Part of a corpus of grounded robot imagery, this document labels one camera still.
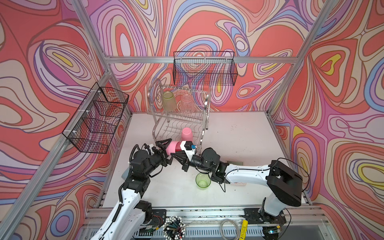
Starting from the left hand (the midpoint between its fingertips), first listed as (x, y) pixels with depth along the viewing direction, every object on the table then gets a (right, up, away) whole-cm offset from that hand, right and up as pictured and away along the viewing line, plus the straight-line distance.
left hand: (175, 144), depth 72 cm
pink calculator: (+36, -24, +12) cm, 45 cm away
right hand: (-1, -6, -1) cm, 6 cm away
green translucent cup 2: (+14, -23, +13) cm, 30 cm away
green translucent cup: (-5, +22, +9) cm, 24 cm away
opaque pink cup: (0, -1, -4) cm, 4 cm away
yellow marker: (+32, -41, -4) cm, 52 cm away
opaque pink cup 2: (+5, +4, +17) cm, 18 cm away
